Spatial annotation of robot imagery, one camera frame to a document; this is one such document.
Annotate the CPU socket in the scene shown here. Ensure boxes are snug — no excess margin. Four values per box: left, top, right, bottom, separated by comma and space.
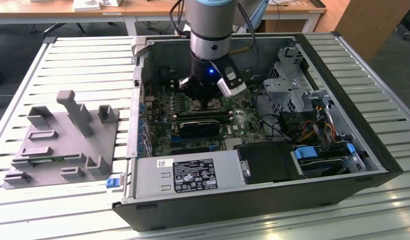
189, 97, 225, 112

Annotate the black RAM slot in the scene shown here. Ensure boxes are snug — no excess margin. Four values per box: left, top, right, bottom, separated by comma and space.
176, 114, 233, 119
174, 116, 234, 121
174, 118, 234, 123
176, 111, 232, 116

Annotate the black graphics card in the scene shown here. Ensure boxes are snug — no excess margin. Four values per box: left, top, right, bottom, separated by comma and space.
178, 120, 224, 138

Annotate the green motherboard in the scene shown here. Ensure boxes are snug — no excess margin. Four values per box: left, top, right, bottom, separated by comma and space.
140, 79, 272, 159

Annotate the metal disk bay cage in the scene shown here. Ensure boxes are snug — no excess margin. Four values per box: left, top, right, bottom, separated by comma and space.
262, 41, 336, 114

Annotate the silver chipset heatsink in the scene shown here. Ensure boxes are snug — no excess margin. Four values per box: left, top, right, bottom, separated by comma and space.
224, 138, 244, 149

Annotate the black plastic drive cover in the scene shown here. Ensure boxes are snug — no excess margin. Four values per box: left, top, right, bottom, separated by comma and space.
237, 143, 306, 185

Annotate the wooden desk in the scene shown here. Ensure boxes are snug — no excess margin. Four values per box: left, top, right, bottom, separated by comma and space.
125, 0, 329, 36
0, 0, 129, 36

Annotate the grey power supply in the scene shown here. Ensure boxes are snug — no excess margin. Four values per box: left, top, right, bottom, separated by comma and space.
124, 150, 248, 201

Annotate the blue disk carrier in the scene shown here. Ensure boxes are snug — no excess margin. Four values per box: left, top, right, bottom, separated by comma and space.
290, 146, 348, 179

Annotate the white cardboard box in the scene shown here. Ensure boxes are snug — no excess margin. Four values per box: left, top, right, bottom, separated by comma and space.
73, 0, 104, 13

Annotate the blue case latch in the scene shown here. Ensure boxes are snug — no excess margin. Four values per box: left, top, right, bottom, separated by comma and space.
105, 176, 122, 189

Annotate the grey parts rack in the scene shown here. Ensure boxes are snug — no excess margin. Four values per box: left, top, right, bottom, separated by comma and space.
0, 89, 122, 191

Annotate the green RAM stick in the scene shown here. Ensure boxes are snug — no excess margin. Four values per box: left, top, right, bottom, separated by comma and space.
29, 155, 81, 166

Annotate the black PC case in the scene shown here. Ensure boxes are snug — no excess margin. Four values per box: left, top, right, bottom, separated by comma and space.
105, 31, 404, 232

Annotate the wooden cabinet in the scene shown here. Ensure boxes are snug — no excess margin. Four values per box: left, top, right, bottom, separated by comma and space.
314, 0, 410, 63

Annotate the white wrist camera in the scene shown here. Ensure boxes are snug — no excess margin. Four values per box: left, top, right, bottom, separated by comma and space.
216, 65, 249, 99

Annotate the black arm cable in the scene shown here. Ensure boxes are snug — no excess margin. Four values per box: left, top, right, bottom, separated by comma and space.
237, 0, 258, 83

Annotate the yellow red wire bundle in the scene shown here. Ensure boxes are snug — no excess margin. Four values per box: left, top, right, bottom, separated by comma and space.
300, 119, 337, 145

